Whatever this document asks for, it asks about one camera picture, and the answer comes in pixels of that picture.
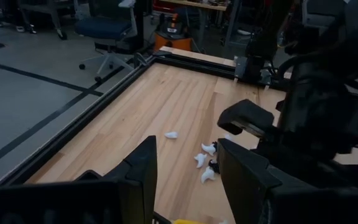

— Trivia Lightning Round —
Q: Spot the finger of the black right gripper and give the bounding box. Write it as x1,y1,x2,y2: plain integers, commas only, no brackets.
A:
217,98,275,138

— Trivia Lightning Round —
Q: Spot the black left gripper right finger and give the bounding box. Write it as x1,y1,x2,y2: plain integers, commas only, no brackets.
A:
217,138,358,224

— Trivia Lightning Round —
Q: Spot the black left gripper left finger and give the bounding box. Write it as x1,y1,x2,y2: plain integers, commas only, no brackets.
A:
0,135,158,224

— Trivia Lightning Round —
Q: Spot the yellow plastic basket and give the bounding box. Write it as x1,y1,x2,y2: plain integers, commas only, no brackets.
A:
172,218,209,224

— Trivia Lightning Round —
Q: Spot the orange black shop vacuum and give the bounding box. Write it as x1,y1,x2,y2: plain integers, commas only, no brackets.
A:
153,12,194,52

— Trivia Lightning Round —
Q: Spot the blue office chair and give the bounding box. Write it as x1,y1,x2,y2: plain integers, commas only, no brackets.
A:
73,0,138,83

